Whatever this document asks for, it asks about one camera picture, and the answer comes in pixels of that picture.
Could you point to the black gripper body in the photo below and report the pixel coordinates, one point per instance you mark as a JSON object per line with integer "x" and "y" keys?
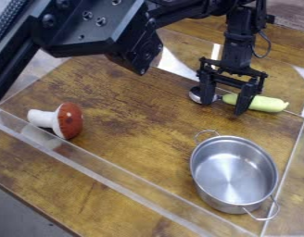
{"x": 232, "y": 70}

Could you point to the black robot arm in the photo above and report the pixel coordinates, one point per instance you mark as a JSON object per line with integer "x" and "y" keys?
{"x": 118, "y": 28}

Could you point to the red cap toy mushroom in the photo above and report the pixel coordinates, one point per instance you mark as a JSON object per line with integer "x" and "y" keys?
{"x": 64, "y": 120}

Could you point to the green handled metal spoon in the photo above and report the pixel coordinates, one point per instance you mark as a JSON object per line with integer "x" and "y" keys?
{"x": 261, "y": 103}

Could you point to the stainless steel pot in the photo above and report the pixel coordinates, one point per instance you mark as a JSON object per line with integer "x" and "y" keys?
{"x": 235, "y": 175}

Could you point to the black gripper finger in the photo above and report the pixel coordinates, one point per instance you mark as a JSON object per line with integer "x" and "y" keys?
{"x": 244, "y": 98}
{"x": 207, "y": 88}

